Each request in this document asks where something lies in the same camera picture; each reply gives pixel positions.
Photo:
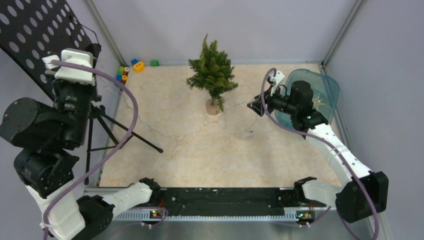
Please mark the yellow toy block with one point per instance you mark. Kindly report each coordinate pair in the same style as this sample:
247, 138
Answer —
139, 66

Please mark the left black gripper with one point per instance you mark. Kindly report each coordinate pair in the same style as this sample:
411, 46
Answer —
60, 83

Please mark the black perforated music stand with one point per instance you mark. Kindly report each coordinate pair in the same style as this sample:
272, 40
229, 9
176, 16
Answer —
32, 29

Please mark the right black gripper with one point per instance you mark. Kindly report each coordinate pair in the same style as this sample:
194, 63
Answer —
257, 105

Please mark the small green christmas tree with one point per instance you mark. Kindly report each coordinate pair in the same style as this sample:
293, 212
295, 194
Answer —
213, 73

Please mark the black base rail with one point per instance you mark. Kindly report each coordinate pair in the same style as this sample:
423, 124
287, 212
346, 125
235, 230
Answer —
239, 202

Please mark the stacked colourful brick toy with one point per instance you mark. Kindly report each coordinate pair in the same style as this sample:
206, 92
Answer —
122, 74

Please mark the green toy block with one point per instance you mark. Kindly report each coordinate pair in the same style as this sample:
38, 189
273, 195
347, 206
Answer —
154, 63

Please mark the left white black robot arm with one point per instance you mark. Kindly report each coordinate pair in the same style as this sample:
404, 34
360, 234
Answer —
46, 135

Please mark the silver star ornament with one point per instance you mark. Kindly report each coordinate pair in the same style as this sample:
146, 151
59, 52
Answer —
319, 102

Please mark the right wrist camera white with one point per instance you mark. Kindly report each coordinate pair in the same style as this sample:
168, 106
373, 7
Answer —
275, 80

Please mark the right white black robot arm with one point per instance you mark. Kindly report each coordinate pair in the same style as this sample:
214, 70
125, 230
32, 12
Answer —
362, 192

